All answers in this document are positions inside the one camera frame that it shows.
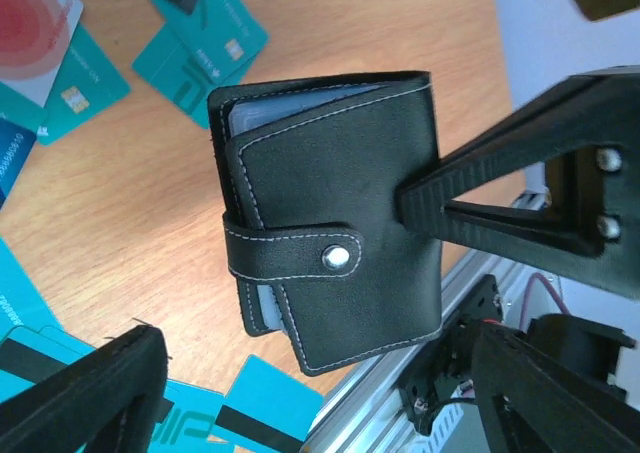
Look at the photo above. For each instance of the aluminium front rail frame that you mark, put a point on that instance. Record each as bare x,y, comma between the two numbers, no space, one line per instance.
364,412

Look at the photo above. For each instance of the dark blue card left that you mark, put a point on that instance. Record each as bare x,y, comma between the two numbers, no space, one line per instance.
16,144

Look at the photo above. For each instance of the long teal card with stripe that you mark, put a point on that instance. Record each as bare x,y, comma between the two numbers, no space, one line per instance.
21,303

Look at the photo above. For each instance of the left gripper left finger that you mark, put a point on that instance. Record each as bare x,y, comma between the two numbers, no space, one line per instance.
105,402

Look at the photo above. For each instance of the white card red circle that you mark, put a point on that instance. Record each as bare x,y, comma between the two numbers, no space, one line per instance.
35,36

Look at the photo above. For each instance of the teal VIP card front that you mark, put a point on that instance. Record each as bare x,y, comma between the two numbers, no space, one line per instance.
182,425

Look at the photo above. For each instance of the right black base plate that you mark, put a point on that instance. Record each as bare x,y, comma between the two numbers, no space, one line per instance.
441,365

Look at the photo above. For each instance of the teal card black stripe front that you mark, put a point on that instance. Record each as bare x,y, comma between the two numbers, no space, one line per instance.
266,410

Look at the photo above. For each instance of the teal card near black card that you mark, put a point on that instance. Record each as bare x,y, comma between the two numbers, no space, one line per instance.
193,54

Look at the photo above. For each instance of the teal chip card centre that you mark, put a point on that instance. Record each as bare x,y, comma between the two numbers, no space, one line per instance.
87,83

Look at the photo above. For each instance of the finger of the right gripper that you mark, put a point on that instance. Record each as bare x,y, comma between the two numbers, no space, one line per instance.
547,389

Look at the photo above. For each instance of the black leather card holder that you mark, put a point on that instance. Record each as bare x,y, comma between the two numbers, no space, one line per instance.
309,170

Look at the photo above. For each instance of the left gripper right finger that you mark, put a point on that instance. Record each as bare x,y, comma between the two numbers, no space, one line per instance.
555,185

